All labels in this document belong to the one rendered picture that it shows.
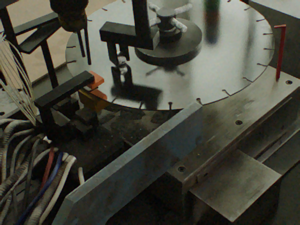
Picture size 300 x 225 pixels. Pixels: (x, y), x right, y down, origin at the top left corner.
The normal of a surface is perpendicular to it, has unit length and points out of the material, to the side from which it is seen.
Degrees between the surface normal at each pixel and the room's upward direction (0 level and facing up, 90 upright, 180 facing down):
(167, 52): 5
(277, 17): 90
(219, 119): 0
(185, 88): 0
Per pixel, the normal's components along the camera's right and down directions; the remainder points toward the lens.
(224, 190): -0.07, -0.74
